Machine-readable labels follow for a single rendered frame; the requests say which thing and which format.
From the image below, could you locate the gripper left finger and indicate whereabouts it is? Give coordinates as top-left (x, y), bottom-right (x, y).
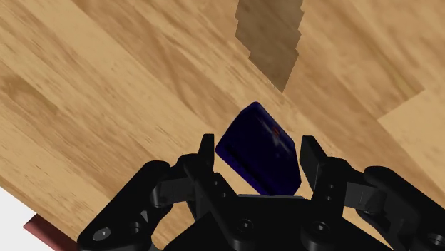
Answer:
top-left (76, 133), bottom-right (239, 251)

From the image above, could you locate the dark red flat object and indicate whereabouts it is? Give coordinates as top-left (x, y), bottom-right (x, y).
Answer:
top-left (22, 213), bottom-right (78, 251)

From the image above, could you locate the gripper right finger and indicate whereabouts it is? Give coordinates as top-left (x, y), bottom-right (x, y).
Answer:
top-left (299, 135), bottom-right (445, 251)

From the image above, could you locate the dark blue rounded box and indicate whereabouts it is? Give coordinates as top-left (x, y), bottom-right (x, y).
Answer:
top-left (215, 101), bottom-right (302, 197)

